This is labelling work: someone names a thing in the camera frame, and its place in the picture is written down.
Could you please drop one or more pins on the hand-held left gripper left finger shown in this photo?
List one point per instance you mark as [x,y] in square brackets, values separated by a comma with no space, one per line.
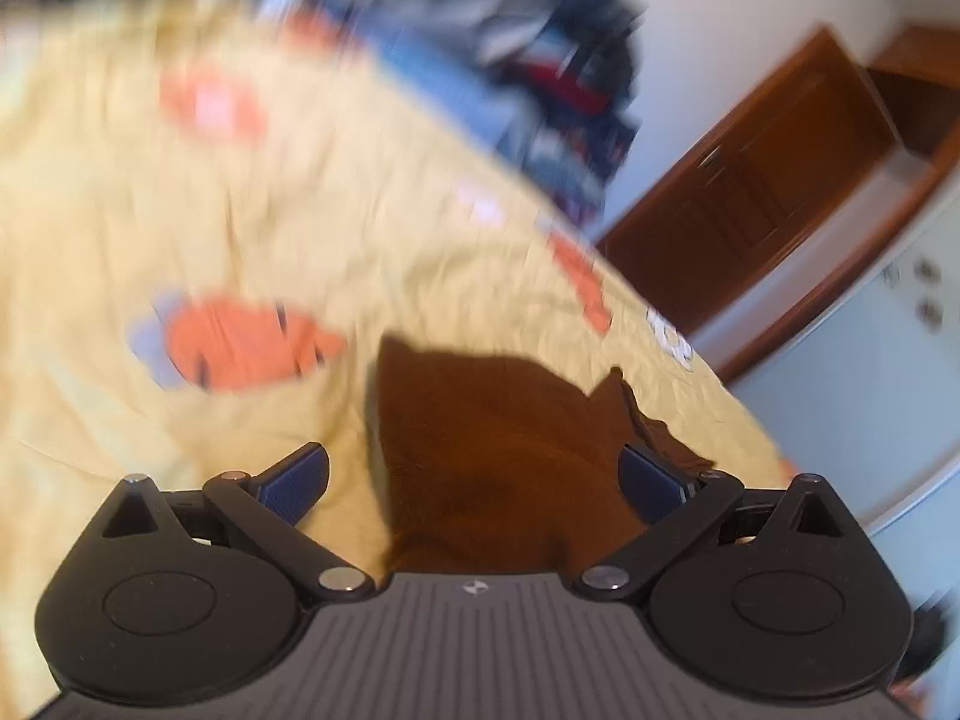
[296,481]

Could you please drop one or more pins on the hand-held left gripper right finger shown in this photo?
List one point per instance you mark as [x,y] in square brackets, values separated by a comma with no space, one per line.
[649,486]

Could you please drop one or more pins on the brown garment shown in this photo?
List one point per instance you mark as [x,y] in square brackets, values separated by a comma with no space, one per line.
[487,450]

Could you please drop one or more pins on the pile of clothes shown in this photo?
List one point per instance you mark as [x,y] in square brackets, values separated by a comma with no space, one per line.
[570,67]

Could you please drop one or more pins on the white wardrobe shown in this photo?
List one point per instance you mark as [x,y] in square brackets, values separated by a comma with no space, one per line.
[862,360]

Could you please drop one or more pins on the yellow printed blanket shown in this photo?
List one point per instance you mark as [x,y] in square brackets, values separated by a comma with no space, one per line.
[360,240]

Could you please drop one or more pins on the wooden door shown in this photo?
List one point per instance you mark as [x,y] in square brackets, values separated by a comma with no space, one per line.
[765,195]

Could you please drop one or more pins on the blue cloth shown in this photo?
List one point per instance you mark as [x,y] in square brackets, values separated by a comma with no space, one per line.
[442,82]

